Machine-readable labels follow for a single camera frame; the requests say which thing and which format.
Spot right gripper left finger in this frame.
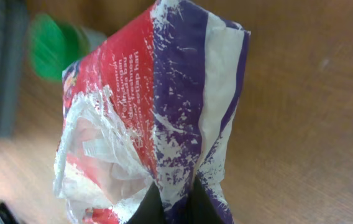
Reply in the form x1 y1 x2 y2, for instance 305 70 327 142
127 182 166 224

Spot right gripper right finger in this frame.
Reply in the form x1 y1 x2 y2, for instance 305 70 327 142
188 176 224 224

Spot red floral tissue pack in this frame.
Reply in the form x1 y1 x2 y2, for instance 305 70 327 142
53 1 250 223

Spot green round item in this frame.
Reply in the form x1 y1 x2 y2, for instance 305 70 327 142
29 14 107 82

